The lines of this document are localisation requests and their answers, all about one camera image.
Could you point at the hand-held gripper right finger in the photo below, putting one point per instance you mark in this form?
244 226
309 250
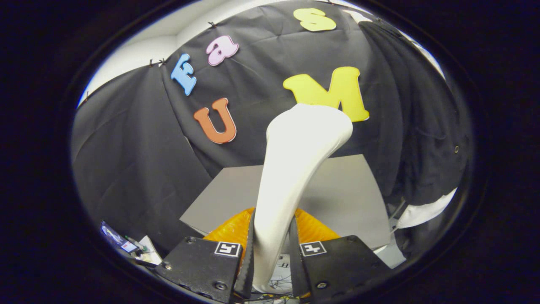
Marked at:
295 270

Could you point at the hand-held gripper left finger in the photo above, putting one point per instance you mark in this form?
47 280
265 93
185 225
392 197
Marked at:
249 270

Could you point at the black jacket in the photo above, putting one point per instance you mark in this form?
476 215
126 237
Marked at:
422 126

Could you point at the grey cabinet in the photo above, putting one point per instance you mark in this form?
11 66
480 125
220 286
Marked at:
346 198

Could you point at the white mannequin torso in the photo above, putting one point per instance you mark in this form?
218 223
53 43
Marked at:
426 211

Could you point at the black backdrop cloth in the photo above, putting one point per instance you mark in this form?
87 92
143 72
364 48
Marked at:
139 147

